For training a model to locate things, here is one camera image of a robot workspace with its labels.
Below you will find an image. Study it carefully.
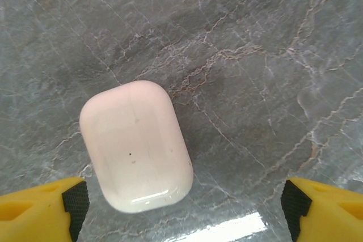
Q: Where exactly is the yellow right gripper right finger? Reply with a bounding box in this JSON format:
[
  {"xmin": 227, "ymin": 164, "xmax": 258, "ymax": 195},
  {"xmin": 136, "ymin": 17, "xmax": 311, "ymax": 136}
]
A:
[{"xmin": 280, "ymin": 177, "xmax": 363, "ymax": 242}]

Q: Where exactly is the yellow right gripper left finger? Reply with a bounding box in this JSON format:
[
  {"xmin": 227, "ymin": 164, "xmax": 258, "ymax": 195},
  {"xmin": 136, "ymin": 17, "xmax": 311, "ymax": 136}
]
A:
[{"xmin": 0, "ymin": 176, "xmax": 90, "ymax": 242}]

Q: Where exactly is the white earbuds charging case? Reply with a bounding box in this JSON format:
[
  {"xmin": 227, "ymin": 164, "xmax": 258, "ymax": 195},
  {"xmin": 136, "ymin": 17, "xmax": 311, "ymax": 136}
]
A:
[{"xmin": 79, "ymin": 79, "xmax": 195, "ymax": 214}]

